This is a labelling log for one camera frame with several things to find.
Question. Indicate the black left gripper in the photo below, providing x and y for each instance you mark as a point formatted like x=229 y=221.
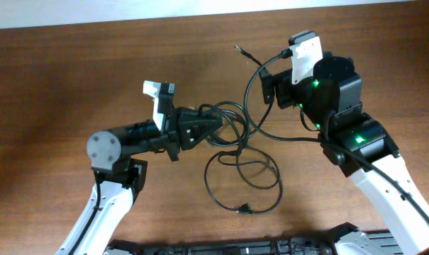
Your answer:
x=172 y=134

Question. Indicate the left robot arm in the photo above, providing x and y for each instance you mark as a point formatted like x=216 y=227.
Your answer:
x=119 y=178

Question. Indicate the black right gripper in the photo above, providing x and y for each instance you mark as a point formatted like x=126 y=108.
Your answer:
x=268 y=87

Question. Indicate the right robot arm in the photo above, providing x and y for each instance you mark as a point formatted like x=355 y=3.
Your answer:
x=329 y=95

